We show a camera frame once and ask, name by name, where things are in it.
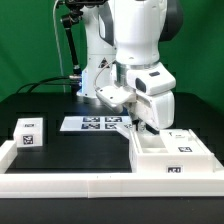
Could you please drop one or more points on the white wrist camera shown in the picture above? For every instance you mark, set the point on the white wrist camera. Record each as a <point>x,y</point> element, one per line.
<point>115,97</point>

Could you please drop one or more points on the white U-shaped frame fence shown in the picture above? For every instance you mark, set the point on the white U-shaped frame fence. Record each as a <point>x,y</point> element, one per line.
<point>61,185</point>

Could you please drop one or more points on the white cabinet body box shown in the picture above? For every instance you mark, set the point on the white cabinet body box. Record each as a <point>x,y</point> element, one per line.
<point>148,154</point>

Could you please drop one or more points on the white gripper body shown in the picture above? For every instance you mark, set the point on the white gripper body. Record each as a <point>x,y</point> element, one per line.
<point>157,111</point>

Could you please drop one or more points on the white cabinet door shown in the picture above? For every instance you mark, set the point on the white cabinet door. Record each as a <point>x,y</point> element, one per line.
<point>179,141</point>
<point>124,129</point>

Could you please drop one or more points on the white cabinet top block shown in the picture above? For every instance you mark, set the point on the white cabinet top block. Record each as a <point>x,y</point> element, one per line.
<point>28,132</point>

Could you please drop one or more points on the white marker base sheet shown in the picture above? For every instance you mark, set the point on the white marker base sheet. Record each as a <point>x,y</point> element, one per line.
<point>94,123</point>

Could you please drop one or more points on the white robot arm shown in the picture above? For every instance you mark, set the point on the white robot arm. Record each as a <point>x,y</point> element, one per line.
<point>123,62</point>

